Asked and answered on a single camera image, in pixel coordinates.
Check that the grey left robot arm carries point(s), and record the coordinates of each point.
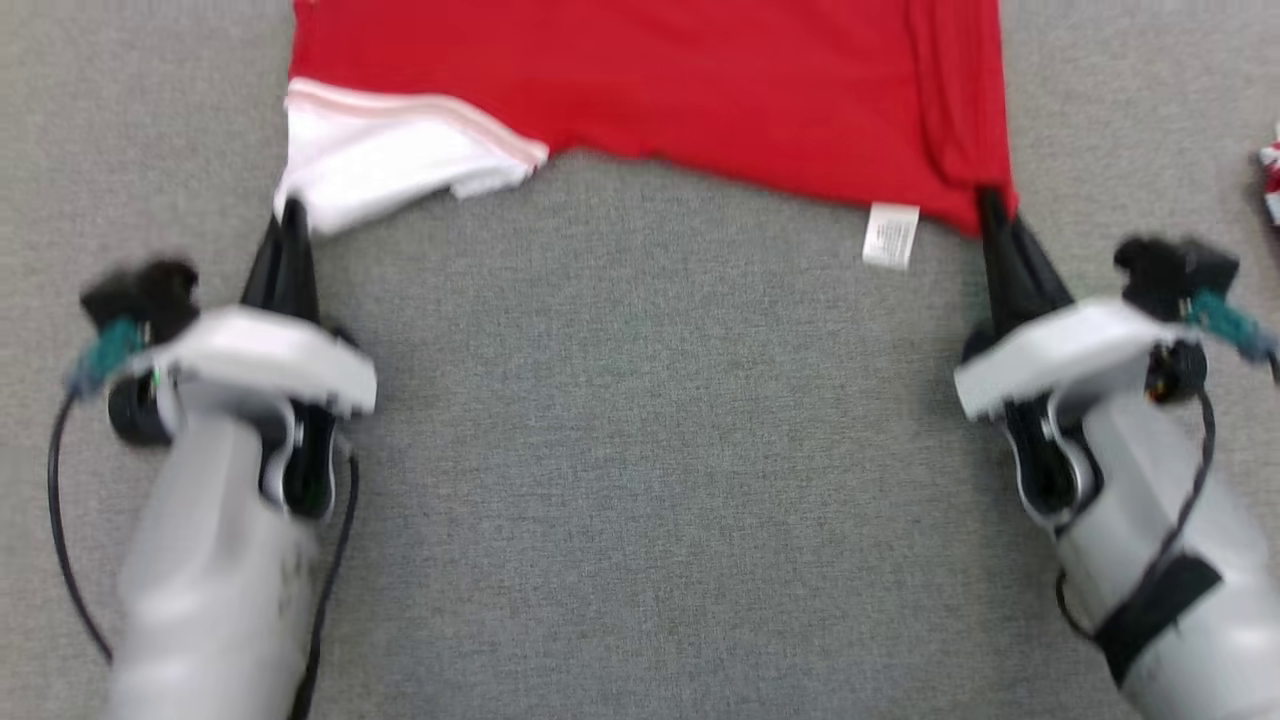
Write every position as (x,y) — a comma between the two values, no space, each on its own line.
(210,560)

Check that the red jersey with black number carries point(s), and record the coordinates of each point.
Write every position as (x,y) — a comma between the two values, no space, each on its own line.
(650,70)

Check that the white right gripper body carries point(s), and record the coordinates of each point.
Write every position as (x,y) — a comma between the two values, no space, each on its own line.
(1060,355)

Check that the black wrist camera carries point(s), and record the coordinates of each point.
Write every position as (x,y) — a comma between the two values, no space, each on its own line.
(1175,270)
(145,295)

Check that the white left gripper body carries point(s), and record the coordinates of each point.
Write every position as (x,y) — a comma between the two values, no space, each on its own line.
(270,360)

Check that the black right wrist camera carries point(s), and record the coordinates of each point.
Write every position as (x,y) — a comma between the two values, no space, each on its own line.
(1175,270)

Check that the grey fabric sofa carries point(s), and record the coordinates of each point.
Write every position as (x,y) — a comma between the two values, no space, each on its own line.
(640,450)

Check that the red shorts with white trim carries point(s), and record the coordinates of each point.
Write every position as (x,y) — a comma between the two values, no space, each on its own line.
(1272,175)

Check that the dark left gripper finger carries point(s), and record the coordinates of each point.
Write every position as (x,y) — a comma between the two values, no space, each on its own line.
(302,275)
(272,270)

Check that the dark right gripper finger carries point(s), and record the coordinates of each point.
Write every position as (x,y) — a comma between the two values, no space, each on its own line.
(1040,285)
(1003,280)

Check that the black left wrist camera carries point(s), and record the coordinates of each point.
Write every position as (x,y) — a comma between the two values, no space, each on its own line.
(145,295)

